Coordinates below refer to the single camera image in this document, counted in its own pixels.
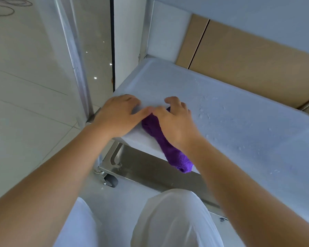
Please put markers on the person's right hand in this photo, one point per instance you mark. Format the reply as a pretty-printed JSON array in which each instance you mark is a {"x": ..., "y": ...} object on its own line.
[{"x": 176, "y": 128}]

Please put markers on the person's left hand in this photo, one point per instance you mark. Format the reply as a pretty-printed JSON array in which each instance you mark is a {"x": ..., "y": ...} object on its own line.
[{"x": 115, "y": 117}]

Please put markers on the person's left thumb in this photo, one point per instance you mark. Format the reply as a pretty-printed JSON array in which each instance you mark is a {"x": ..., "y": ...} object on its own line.
[{"x": 143, "y": 113}]

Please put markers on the person's right thumb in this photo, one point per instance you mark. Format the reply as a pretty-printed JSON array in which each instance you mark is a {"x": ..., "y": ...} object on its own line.
[{"x": 160, "y": 111}]

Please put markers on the purple towel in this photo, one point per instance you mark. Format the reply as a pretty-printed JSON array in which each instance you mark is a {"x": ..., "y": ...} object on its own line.
[{"x": 170, "y": 153}]

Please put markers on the person's right forearm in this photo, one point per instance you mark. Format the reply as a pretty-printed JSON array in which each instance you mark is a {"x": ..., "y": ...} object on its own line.
[{"x": 249, "y": 192}]

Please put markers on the person's left forearm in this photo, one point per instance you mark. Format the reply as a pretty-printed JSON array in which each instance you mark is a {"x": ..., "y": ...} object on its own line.
[{"x": 49, "y": 187}]

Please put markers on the grey caster wheel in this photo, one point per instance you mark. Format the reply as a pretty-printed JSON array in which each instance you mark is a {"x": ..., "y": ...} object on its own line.
[{"x": 110, "y": 180}]

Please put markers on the light wooden cabinet panel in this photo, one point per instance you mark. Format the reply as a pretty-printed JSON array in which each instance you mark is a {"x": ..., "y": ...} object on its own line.
[
  {"x": 189, "y": 41},
  {"x": 260, "y": 64}
]

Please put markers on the black door edge strip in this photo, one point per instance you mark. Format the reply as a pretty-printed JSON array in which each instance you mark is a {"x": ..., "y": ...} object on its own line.
[{"x": 112, "y": 41}]

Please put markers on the steel cart with white shelves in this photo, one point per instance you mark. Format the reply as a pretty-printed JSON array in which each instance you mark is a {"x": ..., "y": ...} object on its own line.
[{"x": 247, "y": 120}]

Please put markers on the person's right leg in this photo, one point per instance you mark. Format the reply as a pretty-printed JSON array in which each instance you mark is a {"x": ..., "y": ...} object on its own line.
[{"x": 175, "y": 219}]

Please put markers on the person's leg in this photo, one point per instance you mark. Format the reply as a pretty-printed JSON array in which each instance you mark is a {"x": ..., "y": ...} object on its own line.
[
  {"x": 78, "y": 225},
  {"x": 175, "y": 219}
]

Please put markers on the person's left leg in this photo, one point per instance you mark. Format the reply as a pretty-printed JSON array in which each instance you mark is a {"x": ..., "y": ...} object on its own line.
[{"x": 78, "y": 225}]

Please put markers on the metal door frame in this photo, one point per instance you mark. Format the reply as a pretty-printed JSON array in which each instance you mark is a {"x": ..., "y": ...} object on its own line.
[{"x": 76, "y": 61}]

